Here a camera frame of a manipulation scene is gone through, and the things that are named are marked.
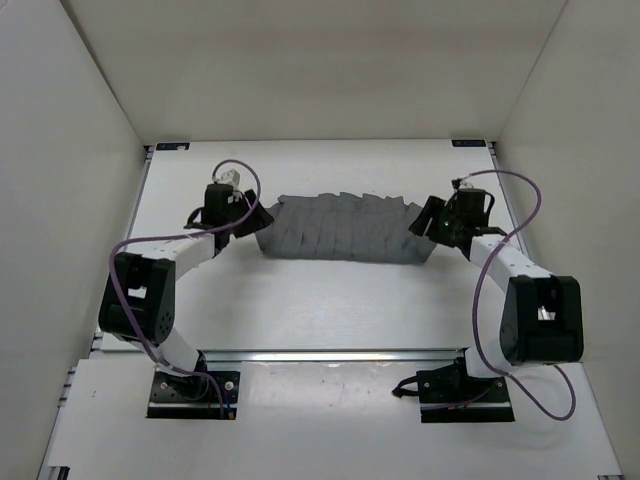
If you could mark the grey pleated skirt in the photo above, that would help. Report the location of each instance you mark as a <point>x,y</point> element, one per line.
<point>344,227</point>

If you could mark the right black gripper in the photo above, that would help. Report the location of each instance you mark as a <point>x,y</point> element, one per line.
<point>435,207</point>

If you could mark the right blue corner label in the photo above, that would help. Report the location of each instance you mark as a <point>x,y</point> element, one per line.
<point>468,143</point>

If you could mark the blue corner label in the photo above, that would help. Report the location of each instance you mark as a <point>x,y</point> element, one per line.
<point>172,146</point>
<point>468,143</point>

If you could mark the left blue corner label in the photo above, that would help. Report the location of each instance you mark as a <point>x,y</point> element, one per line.
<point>172,146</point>

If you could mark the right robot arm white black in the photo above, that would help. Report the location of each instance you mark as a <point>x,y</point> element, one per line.
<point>541,320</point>

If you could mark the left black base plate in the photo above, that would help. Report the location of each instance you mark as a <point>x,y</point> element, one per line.
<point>173,397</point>

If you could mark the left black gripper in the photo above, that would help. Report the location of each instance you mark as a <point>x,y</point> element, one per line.
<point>261,219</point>

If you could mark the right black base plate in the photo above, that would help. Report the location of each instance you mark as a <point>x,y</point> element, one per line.
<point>448,395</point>

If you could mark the aluminium front rail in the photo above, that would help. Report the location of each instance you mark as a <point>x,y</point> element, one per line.
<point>331,356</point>

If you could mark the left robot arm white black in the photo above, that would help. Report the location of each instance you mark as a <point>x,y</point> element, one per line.
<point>138,304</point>

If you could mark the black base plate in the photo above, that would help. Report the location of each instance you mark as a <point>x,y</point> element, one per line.
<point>173,397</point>
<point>448,395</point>

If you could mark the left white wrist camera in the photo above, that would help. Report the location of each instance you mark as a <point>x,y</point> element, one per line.
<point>229,177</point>

